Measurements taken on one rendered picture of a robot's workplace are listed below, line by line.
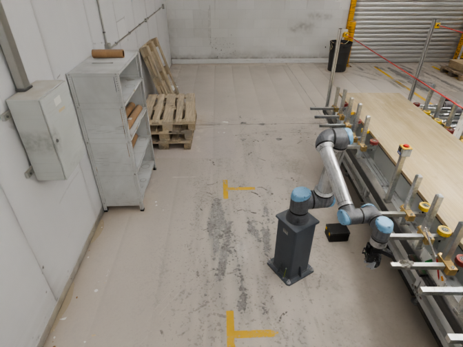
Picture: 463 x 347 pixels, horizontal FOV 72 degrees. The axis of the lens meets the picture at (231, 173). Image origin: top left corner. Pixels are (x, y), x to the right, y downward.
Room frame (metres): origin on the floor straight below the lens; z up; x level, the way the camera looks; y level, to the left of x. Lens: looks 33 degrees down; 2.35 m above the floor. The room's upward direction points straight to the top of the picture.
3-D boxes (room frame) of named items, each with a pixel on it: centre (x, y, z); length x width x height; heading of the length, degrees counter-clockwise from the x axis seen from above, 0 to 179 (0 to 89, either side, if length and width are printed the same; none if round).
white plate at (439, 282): (1.37, -1.26, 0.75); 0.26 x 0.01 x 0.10; 0
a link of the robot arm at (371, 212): (1.41, -0.80, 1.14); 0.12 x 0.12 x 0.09; 9
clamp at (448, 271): (1.31, -1.29, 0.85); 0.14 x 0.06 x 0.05; 0
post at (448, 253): (1.34, -1.29, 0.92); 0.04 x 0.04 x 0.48; 0
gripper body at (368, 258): (1.30, -0.82, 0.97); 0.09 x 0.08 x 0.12; 91
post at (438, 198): (1.59, -1.29, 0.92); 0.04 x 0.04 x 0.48; 0
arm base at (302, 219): (2.00, -0.54, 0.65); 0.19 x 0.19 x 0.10
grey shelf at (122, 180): (3.24, 1.23, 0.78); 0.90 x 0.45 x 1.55; 2
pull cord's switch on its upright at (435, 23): (4.14, -2.41, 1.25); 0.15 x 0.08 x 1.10; 0
